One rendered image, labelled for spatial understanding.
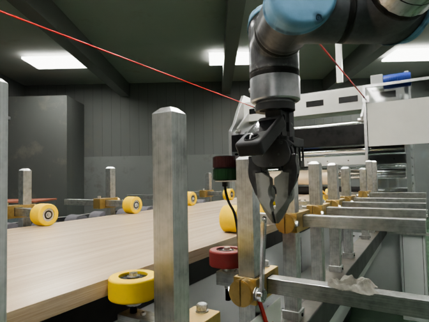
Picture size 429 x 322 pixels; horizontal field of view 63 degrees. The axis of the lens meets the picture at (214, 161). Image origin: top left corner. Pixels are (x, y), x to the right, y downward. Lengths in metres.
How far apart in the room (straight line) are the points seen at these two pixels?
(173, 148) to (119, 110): 8.29
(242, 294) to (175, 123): 0.36
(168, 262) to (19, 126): 8.07
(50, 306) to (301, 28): 0.52
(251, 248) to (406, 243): 2.34
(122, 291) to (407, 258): 2.59
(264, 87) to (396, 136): 2.35
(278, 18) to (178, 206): 0.29
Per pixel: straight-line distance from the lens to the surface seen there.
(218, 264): 0.77
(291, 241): 0.94
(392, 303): 0.70
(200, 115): 8.43
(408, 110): 2.94
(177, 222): 0.48
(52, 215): 1.43
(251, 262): 0.71
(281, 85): 0.62
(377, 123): 2.94
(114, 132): 8.71
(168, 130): 0.48
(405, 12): 0.55
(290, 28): 0.52
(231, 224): 1.02
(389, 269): 3.16
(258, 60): 0.64
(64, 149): 8.01
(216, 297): 1.04
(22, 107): 8.52
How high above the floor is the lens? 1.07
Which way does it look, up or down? 3 degrees up
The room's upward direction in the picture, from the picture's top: 1 degrees counter-clockwise
